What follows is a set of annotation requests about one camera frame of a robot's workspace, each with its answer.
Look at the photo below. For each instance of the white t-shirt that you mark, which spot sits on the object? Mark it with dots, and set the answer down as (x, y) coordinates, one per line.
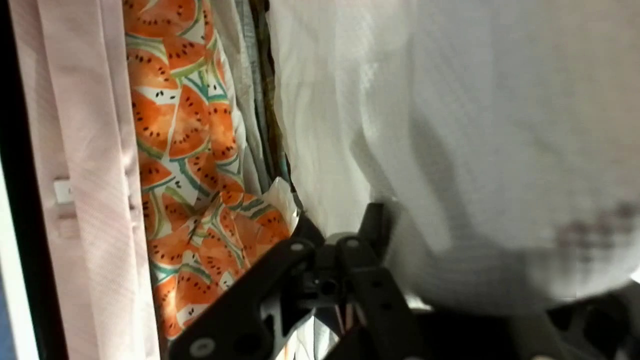
(503, 134)

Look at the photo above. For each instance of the pink striped shirt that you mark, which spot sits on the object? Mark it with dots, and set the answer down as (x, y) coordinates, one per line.
(72, 65)

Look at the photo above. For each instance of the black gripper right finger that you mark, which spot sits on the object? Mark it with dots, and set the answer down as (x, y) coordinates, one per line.
(367, 310)

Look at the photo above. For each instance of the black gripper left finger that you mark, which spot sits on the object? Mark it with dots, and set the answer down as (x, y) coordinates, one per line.
(253, 318)

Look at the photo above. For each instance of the watermelon print shirt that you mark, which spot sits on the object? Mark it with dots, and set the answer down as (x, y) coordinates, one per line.
(207, 215)

